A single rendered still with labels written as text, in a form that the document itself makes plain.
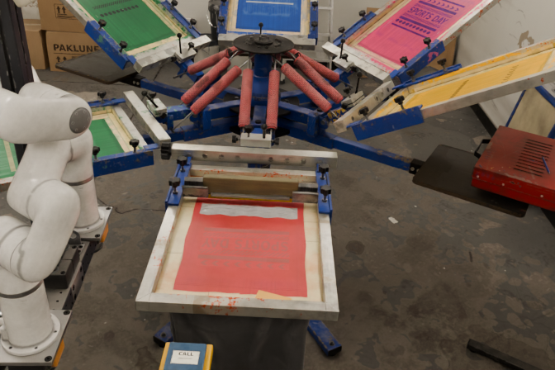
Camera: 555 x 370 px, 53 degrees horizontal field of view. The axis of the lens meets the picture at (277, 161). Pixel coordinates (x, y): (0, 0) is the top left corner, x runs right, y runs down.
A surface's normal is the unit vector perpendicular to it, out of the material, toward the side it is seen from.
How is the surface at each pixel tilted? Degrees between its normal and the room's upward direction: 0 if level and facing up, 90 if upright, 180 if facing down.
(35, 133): 96
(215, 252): 0
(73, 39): 89
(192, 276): 0
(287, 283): 0
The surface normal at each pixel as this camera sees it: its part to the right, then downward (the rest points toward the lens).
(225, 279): 0.05, -0.87
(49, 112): 0.85, 0.13
